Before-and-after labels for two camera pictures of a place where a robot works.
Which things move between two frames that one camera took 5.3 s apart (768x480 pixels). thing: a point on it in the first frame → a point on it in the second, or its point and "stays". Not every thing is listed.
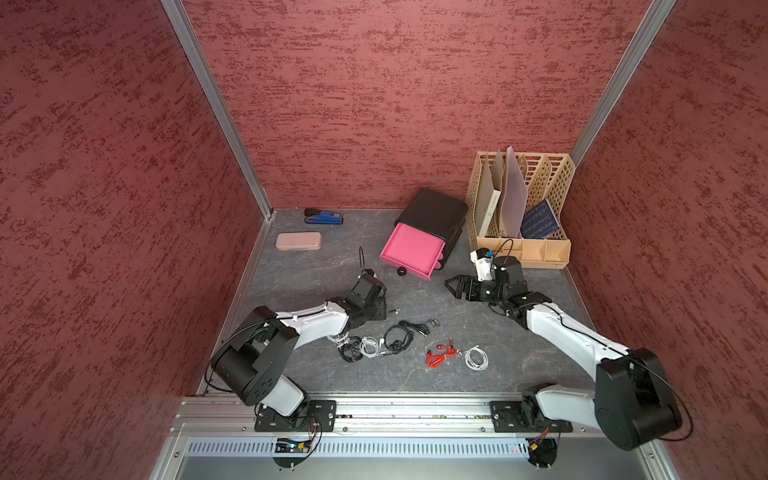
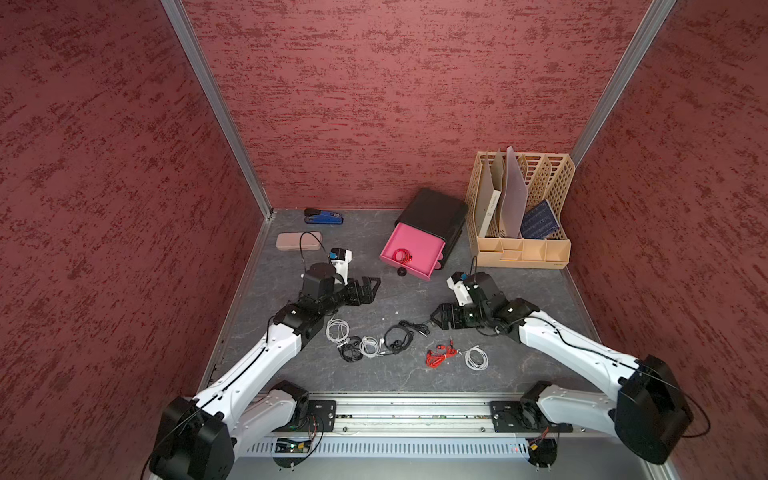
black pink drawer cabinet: [427, 233] stays
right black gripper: [467, 281] → [454, 315]
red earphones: [435, 359] stays
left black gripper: [381, 309] → [367, 294]
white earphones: [475, 357] stays
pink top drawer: [413, 251] stays
